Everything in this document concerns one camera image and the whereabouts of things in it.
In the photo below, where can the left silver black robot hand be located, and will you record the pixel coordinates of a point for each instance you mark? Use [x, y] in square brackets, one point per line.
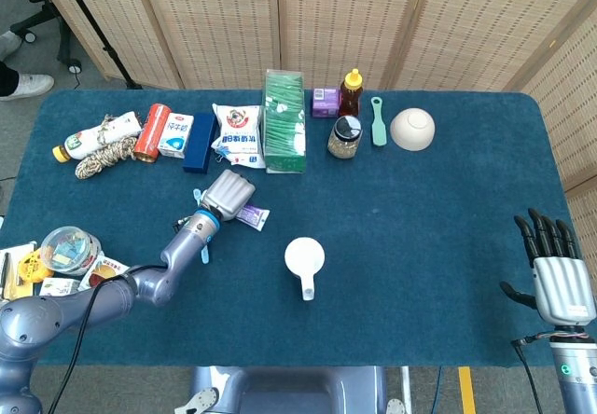
[229, 192]

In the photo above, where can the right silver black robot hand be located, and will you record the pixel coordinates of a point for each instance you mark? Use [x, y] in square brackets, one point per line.
[559, 283]

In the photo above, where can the purple white toothpaste tube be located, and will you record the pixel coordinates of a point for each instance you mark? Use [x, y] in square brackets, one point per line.
[254, 216]

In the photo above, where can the silver-blue right robot arm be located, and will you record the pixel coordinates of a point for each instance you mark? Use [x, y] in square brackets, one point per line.
[576, 372]

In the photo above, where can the silver-blue left robot arm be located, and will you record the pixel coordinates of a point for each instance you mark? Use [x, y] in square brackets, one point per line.
[179, 252]

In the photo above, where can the small binder clip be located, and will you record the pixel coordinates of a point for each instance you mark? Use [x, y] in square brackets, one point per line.
[221, 155]

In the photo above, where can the navy blue box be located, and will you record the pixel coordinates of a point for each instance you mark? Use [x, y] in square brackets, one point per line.
[199, 143]

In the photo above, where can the white printed food bag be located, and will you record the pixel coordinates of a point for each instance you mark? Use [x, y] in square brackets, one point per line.
[239, 134]

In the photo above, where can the white blue milk carton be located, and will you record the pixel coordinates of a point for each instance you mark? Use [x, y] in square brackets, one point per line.
[176, 136]

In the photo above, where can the green tea box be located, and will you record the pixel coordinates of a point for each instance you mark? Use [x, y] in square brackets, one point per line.
[284, 125]

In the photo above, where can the orange metal can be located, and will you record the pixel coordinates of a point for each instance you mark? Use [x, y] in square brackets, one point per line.
[151, 132]

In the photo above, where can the glass jar black lid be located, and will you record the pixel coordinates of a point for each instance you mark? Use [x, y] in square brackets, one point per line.
[345, 138]

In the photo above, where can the small purple box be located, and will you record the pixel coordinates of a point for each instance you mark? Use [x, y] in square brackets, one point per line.
[324, 102]

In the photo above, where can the red white snack packet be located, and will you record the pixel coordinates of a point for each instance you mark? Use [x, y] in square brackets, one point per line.
[105, 271]

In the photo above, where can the white bottle yellow cap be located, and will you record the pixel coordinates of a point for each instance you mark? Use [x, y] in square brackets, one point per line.
[84, 141]

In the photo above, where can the honey bottle yellow cap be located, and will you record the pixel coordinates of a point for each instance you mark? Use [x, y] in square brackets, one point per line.
[351, 97]

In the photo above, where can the green scrubbing brush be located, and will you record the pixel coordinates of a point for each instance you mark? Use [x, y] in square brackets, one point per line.
[378, 127]

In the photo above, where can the blue table cloth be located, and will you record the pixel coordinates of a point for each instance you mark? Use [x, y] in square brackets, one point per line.
[396, 223]

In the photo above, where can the clear round plastic container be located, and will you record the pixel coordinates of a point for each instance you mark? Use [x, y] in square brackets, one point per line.
[70, 251]

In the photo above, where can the beige bowl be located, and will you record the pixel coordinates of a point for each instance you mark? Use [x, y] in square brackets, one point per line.
[412, 128]

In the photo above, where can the small white green carton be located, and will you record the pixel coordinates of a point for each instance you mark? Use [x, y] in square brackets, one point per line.
[58, 287]

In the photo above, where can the black tripod pole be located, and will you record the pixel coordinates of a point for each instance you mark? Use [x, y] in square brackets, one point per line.
[100, 34]

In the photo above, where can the silver-blue robot torso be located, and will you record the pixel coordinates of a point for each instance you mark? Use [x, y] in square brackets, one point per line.
[289, 390]

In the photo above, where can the yellow plastic toy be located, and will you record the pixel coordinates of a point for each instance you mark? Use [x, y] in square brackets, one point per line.
[31, 267]

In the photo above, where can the white sneaker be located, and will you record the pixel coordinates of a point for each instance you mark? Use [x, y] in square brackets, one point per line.
[30, 85]
[8, 43]

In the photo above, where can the black office chair base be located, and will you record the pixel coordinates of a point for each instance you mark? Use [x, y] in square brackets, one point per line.
[46, 22]

